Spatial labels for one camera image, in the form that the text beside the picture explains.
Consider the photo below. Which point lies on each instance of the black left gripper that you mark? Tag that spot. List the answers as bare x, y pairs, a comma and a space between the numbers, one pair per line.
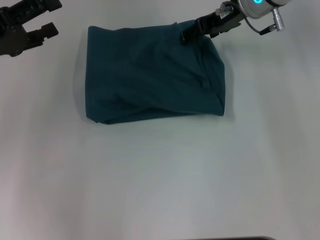
12, 37

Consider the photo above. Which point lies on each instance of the teal t-shirt with beige print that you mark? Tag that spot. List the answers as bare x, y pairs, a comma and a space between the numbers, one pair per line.
155, 75

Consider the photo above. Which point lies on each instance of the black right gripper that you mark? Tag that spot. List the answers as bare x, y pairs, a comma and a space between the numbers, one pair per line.
225, 21

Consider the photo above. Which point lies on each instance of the dark curved robot chest edge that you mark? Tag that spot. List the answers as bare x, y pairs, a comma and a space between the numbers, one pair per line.
246, 238

